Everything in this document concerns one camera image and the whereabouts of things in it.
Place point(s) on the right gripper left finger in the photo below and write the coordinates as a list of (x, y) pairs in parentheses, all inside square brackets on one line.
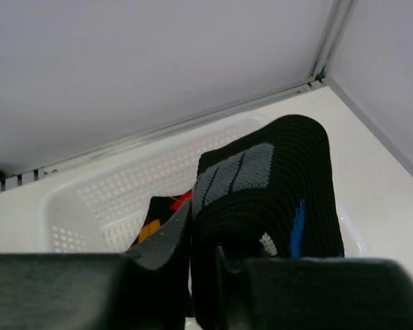
[(144, 288)]

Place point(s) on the argyle red orange sock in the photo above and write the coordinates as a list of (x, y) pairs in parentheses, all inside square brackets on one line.
[(161, 209)]

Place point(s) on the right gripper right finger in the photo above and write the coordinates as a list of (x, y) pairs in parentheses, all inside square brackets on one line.
[(312, 293)]

